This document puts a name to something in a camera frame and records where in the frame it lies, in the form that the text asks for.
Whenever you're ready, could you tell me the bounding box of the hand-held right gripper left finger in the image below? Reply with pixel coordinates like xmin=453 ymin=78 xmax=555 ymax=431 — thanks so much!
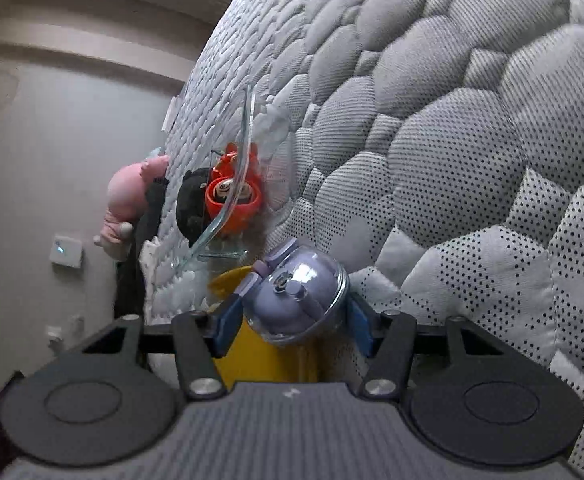
xmin=79 ymin=297 xmax=243 ymax=401

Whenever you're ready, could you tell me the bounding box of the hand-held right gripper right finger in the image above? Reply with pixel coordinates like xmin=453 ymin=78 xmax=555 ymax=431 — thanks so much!
xmin=347 ymin=294 xmax=504 ymax=400

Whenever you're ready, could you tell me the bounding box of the yellow plastic lid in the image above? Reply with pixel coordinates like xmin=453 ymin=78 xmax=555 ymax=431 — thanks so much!
xmin=207 ymin=266 xmax=323 ymax=391

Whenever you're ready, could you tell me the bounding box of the black plush toy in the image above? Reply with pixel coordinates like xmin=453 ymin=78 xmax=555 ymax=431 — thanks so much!
xmin=174 ymin=167 xmax=217 ymax=248

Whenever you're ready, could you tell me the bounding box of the red toy figure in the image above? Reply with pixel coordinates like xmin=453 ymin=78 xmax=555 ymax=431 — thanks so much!
xmin=204 ymin=142 xmax=263 ymax=236

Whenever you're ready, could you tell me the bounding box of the clear glass divided container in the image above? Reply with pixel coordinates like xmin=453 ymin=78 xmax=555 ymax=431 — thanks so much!
xmin=182 ymin=82 xmax=297 ymax=266

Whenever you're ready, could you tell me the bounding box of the white floral cloth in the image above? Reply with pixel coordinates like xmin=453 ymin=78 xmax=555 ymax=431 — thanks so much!
xmin=139 ymin=237 xmax=163 ymax=311

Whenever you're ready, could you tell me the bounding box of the black cloth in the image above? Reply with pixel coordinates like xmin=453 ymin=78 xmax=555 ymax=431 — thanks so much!
xmin=114 ymin=177 xmax=170 ymax=321

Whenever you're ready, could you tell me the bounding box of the white plush toy pink outfit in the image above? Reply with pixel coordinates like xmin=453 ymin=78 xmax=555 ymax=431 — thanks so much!
xmin=94 ymin=217 xmax=135 ymax=262

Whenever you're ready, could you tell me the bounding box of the pink pig plush toy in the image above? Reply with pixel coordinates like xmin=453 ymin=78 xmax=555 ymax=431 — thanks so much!
xmin=106 ymin=155 xmax=171 ymax=223

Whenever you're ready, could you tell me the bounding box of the grey quilted mattress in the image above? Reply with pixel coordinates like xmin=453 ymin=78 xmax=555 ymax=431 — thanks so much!
xmin=142 ymin=0 xmax=584 ymax=480

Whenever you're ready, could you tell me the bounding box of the white wall socket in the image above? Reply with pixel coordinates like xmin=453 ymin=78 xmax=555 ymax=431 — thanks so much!
xmin=46 ymin=314 xmax=85 ymax=350

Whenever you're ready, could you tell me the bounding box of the white wall switch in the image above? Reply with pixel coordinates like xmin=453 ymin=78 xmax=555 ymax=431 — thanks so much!
xmin=49 ymin=234 xmax=85 ymax=270

